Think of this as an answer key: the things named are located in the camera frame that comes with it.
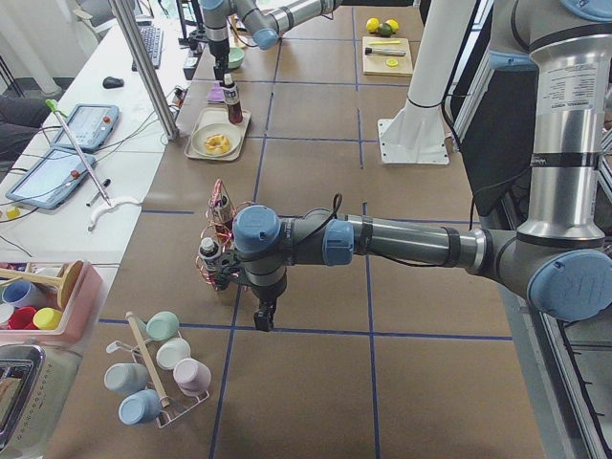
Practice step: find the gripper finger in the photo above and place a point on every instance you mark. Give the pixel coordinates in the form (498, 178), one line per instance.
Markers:
(261, 317)
(217, 69)
(224, 66)
(271, 312)

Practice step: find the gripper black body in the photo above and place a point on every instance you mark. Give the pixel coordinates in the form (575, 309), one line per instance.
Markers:
(220, 49)
(266, 294)

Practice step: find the tea bottle dark liquid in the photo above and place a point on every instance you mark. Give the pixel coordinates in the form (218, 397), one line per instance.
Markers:
(232, 99)

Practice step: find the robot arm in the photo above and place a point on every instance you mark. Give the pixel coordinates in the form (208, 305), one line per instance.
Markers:
(554, 260)
(264, 27)

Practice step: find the beige serving tray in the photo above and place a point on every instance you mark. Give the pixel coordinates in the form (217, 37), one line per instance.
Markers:
(213, 115)

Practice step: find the front tea bottle in rack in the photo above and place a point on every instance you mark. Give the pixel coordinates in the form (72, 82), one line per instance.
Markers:
(209, 251)

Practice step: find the tea bottle in rack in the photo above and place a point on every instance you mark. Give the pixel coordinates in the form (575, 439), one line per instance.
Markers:
(221, 213)
(209, 251)

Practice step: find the rear tea bottle in rack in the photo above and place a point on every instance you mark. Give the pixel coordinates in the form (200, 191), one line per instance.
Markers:
(221, 213)

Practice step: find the green ceramic bowl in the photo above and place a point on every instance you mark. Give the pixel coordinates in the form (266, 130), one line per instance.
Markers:
(236, 58)

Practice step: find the wooden stand with round base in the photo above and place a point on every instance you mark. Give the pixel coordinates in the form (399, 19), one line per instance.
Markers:
(238, 40)

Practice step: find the purple folded cloth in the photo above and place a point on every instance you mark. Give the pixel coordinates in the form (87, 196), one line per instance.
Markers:
(216, 94)

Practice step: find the beige round plate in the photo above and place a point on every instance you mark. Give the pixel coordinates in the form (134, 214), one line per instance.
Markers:
(198, 138)

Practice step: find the black keyboard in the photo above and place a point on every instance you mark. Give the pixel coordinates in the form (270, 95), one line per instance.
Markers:
(152, 38)

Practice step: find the glazed twisted donut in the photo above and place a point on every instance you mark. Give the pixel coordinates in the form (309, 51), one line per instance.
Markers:
(217, 145)

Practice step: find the pink mug on rack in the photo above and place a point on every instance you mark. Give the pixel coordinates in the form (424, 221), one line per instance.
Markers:
(192, 376)

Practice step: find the green mug on rack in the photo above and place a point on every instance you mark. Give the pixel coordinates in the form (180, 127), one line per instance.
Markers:
(163, 325)

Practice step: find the white mug on rack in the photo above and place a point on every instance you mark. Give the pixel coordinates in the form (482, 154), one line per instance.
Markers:
(171, 352)

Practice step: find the black computer mouse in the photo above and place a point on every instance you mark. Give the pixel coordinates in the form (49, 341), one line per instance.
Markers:
(111, 82)

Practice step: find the far teach pendant tablet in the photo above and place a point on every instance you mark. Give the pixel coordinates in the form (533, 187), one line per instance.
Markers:
(92, 124)

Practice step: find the teach pendant tablet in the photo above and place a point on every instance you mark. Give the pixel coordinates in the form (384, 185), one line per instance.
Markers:
(92, 124)
(50, 181)

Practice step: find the blue mug on rack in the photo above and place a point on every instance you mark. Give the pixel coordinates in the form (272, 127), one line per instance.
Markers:
(141, 407)

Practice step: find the grey-blue mug on rack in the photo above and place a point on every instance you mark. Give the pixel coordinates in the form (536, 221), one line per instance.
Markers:
(126, 378)

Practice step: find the yellow lemon left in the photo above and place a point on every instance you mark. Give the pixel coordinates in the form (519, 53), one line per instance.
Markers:
(372, 24)

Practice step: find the yellow lemon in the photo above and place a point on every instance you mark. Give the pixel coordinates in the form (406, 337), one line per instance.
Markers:
(393, 24)
(372, 24)

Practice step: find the black marker pen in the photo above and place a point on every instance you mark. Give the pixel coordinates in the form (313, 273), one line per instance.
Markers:
(98, 194)

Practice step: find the green lime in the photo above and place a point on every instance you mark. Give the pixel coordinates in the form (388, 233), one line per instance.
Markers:
(385, 30)

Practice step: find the yellow plastic knife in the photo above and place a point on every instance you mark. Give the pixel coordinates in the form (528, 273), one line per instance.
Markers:
(385, 42)

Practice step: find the wooden cutting board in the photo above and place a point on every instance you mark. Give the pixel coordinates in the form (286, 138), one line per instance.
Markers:
(374, 65)

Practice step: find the metal reacher grabber tool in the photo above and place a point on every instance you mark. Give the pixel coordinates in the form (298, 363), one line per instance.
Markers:
(109, 203)

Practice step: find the yellow lemon right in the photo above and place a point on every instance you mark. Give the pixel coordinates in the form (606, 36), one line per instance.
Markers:
(393, 24)

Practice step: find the pink storage bin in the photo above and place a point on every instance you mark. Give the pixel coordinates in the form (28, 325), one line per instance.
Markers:
(75, 315)

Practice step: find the wooden mug tree in bin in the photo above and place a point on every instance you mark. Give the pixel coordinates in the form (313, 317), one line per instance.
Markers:
(64, 284)

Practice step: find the near teach pendant tablet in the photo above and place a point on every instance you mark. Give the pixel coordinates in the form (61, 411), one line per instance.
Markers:
(50, 181)

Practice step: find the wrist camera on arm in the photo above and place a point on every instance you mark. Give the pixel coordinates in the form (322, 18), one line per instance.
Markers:
(197, 41)
(226, 269)

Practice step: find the copper wire bottle rack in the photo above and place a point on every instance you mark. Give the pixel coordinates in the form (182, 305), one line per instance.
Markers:
(216, 238)

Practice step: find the aluminium frame post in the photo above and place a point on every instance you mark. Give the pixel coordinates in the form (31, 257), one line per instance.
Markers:
(128, 25)

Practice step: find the white wire mug rack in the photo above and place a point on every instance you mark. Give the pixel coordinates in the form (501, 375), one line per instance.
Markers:
(174, 405)

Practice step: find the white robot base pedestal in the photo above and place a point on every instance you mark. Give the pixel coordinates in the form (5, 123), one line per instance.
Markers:
(416, 135)

